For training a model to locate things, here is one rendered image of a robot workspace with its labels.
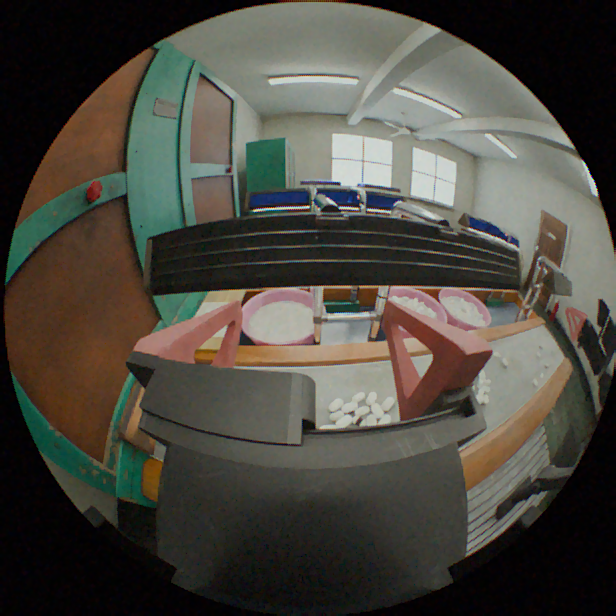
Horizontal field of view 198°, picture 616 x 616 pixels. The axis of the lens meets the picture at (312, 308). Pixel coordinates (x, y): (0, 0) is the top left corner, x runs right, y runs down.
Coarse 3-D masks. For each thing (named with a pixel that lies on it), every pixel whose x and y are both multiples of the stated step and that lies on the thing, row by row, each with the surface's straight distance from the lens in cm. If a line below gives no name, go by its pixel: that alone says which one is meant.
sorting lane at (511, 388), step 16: (512, 336) 101; (528, 336) 116; (544, 336) 138; (512, 352) 91; (528, 352) 103; (544, 352) 121; (560, 352) 148; (240, 368) 54; (256, 368) 53; (272, 368) 52; (288, 368) 51; (304, 368) 51; (320, 368) 51; (336, 368) 51; (352, 368) 52; (368, 368) 53; (384, 368) 54; (416, 368) 57; (496, 368) 76; (512, 368) 84; (528, 368) 94; (544, 368) 109; (320, 384) 48; (336, 384) 49; (352, 384) 49; (368, 384) 50; (384, 384) 51; (496, 384) 71; (512, 384) 78; (528, 384) 87; (320, 400) 46; (384, 400) 49; (496, 400) 67; (512, 400) 74; (528, 400) 82; (320, 416) 45; (352, 416) 45; (496, 416) 65; (160, 448) 53
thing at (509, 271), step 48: (192, 240) 25; (240, 240) 22; (288, 240) 21; (336, 240) 21; (384, 240) 23; (432, 240) 26; (480, 240) 33; (144, 288) 29; (192, 288) 24; (240, 288) 22; (480, 288) 33
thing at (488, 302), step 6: (492, 222) 125; (498, 228) 121; (504, 228) 137; (510, 234) 134; (492, 294) 124; (504, 294) 136; (486, 300) 124; (492, 300) 128; (498, 300) 134; (486, 306) 125
